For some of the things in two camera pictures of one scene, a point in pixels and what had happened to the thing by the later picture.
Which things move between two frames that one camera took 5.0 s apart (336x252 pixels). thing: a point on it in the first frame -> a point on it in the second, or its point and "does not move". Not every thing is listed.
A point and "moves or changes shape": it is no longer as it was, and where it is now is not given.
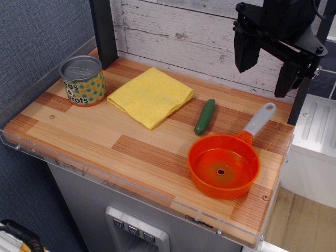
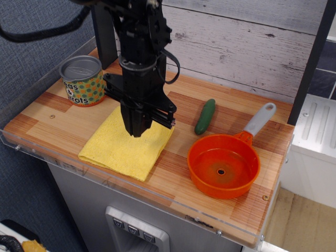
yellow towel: x=151 y=97 moves or changes shape
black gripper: x=285 y=27 -> x=142 y=86
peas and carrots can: x=84 y=80 does not move
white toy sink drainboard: x=310 y=167 does not move
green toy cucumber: x=205 y=116 does not move
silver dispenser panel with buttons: x=131 y=232 does not move
